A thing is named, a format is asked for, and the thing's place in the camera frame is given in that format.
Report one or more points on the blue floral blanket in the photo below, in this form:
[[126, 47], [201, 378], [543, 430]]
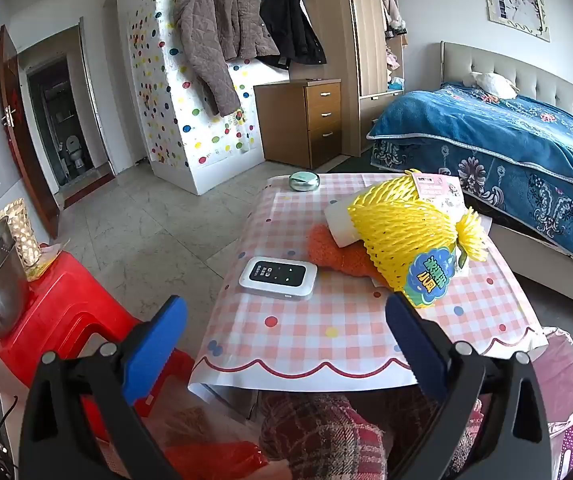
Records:
[[491, 130]]

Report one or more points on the pink checkered tablecloth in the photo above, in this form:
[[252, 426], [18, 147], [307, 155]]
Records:
[[316, 330]]

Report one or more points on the polka dot covered cabinet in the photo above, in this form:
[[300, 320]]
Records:
[[206, 145]]

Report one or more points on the white pocket router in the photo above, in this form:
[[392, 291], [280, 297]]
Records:
[[279, 277]]

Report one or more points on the red plastic stool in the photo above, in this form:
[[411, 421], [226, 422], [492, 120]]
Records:
[[66, 300]]

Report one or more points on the yellow foam fruit net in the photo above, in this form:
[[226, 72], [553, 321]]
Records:
[[401, 225]]

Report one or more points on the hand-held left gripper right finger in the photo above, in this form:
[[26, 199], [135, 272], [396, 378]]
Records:
[[416, 345]]

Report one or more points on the gold woven basket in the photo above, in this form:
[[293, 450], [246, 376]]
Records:
[[21, 235]]

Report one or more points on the white milk carton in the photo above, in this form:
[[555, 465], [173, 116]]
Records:
[[339, 222]]

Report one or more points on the large framed wall poster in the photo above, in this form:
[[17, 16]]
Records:
[[516, 5]]

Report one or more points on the round green tin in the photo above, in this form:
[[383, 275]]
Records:
[[304, 181]]

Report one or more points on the red plaid clothing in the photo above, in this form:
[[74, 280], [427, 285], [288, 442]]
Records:
[[316, 435]]

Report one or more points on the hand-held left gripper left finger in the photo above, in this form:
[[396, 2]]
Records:
[[156, 345]]

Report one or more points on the pink waste bin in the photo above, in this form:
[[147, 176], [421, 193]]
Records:
[[561, 380]]

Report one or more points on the black hooded jacket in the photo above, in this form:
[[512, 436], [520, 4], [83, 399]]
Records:
[[289, 25]]

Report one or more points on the pink paper tag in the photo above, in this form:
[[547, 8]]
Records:
[[441, 192]]

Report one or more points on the wooden wardrobe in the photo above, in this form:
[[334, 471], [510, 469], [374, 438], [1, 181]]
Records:
[[361, 35]]

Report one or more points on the wooden three-drawer nightstand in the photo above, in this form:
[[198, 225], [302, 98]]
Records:
[[321, 115]]

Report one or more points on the grey upholstered bed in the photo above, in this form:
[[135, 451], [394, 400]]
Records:
[[516, 67]]

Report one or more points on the pink hanging clothes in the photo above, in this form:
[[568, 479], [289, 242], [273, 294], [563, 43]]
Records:
[[390, 20]]

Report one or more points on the white toilet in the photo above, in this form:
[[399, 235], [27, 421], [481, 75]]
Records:
[[73, 149]]

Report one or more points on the orange knitted glove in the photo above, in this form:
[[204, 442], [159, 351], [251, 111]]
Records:
[[341, 260]]

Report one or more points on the red plastic bag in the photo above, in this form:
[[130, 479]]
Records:
[[206, 460]]

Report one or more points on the dark red wooden door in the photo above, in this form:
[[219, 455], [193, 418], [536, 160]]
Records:
[[26, 150]]

